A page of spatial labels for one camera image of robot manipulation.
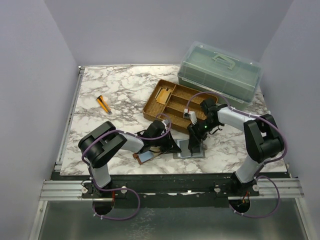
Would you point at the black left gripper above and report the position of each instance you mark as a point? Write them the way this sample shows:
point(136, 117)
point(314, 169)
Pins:
point(171, 146)

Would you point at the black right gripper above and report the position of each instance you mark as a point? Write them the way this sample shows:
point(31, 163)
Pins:
point(196, 136)

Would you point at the grey card holder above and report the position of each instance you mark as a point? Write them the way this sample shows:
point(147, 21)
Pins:
point(194, 151)

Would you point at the brown open card holder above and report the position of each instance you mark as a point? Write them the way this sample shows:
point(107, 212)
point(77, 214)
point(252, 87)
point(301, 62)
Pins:
point(146, 156)

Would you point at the yellow cards in tray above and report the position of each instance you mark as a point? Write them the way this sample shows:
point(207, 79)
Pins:
point(163, 95)

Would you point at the woven wicker divided tray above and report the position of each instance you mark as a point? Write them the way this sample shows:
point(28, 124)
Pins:
point(176, 105)

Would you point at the clear green plastic toolbox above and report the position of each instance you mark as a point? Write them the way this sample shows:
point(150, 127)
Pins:
point(207, 68)

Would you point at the orange utility knife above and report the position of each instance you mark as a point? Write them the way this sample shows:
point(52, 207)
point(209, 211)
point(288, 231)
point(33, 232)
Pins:
point(103, 104)

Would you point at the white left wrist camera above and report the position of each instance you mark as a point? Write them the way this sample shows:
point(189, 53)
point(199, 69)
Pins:
point(167, 123)

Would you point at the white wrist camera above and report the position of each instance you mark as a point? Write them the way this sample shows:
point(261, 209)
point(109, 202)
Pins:
point(167, 123)
point(191, 115)

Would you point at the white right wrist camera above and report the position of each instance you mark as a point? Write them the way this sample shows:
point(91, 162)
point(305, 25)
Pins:
point(191, 115)

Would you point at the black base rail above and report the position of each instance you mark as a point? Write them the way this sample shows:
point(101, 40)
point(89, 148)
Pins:
point(160, 190)

